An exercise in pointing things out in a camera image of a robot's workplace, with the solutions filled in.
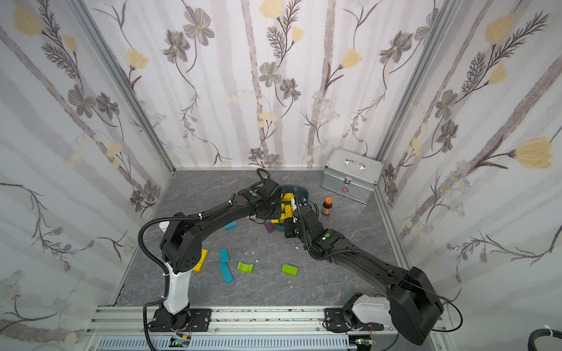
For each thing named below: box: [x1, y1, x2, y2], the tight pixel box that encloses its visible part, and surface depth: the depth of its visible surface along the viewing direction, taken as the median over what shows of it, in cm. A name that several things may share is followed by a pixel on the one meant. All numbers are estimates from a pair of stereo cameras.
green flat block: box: [281, 263, 299, 278], surface depth 85 cm
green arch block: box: [237, 261, 254, 273], surface depth 86 cm
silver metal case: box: [321, 147, 385, 205], surface depth 104 cm
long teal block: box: [218, 261, 234, 284], surface depth 86 cm
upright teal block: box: [219, 247, 230, 263], surface depth 88 cm
